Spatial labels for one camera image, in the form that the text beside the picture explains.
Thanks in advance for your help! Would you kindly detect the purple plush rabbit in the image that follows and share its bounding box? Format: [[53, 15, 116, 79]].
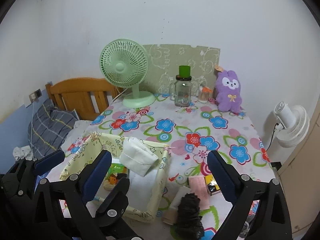
[[214, 65, 243, 113]]

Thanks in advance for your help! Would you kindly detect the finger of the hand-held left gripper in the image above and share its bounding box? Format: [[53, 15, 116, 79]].
[[96, 177, 131, 227], [25, 149, 65, 178]]

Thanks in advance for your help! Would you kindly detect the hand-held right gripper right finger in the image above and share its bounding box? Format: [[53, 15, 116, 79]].
[[207, 150, 293, 240]]

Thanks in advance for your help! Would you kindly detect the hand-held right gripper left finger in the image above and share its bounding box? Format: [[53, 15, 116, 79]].
[[32, 150, 112, 240]]

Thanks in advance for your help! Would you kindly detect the pale yellow fabric storage box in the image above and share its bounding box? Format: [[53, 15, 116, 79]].
[[59, 131, 172, 223]]

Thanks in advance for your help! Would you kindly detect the pink paper packet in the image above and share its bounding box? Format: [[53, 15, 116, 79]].
[[188, 176, 210, 209]]

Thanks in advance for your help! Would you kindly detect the floral tablecloth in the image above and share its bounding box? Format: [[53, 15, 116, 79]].
[[60, 92, 273, 240]]

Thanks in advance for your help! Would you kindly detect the white cloth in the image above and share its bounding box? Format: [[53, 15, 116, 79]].
[[13, 145, 33, 161], [119, 137, 159, 178]]

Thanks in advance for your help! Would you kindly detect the yellow cartoon box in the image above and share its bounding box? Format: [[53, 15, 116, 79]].
[[204, 174, 222, 196]]

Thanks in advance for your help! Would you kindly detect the small jar with orange lid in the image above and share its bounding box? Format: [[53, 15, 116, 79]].
[[198, 86, 213, 103]]

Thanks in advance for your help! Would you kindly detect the white circulator fan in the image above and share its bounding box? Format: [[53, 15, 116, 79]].
[[273, 101, 310, 148]]

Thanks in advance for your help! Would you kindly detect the wooden bed headboard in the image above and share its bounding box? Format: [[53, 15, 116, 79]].
[[45, 77, 124, 120]]

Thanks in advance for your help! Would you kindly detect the green patterned board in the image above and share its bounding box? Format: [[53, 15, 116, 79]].
[[144, 44, 221, 98]]

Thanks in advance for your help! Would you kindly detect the white fan cable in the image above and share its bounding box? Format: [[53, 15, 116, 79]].
[[110, 87, 125, 103]]

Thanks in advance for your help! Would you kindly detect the green desk fan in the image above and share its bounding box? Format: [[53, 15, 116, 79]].
[[99, 39, 156, 108]]

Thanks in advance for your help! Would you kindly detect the black fan cable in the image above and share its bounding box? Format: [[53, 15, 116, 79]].
[[265, 122, 280, 153]]

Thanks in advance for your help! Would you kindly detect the glass jar with green lid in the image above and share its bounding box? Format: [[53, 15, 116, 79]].
[[169, 65, 194, 107]]

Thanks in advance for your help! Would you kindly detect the beige tissue packet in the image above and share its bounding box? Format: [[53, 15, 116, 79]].
[[162, 186, 190, 224]]

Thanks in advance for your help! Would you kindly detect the grey plaid pillow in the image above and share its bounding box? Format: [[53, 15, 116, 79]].
[[31, 99, 79, 159]]

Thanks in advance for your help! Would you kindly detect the colourful cartoon packet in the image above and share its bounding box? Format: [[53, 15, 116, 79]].
[[104, 164, 129, 192]]

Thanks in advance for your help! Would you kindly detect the white crumpled cloth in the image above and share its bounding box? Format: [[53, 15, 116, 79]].
[[13, 145, 33, 161]]

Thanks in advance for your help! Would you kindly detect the beige wardrobe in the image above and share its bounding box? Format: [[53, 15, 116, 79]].
[[277, 105, 320, 233]]

